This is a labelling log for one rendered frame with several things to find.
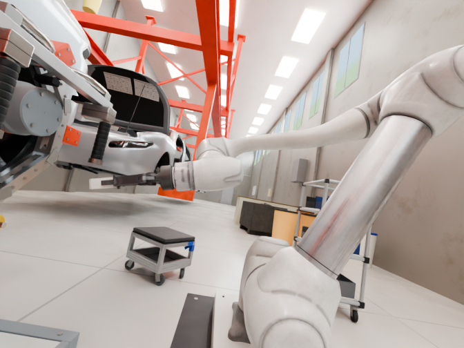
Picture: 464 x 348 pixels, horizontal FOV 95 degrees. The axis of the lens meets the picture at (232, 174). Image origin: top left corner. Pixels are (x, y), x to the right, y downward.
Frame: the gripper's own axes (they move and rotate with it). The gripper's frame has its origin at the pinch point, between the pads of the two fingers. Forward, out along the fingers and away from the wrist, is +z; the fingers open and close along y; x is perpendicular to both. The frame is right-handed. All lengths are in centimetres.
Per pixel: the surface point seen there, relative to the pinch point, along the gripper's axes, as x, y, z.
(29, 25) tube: -32.8, 19.5, 4.6
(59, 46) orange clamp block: -51, -11, 17
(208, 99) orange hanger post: -183, -353, -52
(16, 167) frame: -8.9, -13.1, 32.7
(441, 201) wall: 47, -190, -348
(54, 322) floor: 59, -49, 46
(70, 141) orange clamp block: -20.8, -27.0, 23.7
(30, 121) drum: -16.5, 8.2, 12.8
